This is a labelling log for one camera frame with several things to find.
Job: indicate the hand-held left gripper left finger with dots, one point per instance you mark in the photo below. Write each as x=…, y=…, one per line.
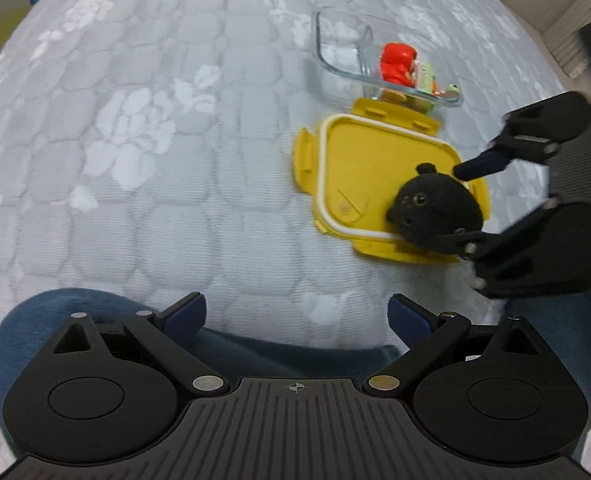
x=185, y=317

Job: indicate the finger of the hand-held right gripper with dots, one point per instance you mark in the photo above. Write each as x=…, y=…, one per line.
x=480, y=166
x=500, y=260

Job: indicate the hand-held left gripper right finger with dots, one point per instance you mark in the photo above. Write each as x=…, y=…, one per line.
x=410, y=320

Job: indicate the black plush toy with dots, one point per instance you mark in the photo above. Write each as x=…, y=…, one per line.
x=435, y=205

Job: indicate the yellow container lid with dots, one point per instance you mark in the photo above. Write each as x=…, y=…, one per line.
x=370, y=160

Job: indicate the clear glass food container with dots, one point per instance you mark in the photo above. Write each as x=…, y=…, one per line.
x=340, y=40

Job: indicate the person's left jeans leg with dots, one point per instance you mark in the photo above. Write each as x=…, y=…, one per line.
x=50, y=305

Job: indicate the beige curtain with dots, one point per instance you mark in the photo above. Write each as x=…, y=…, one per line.
x=560, y=50

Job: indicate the yellow-green object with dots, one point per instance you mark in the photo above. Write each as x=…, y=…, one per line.
x=0, y=40

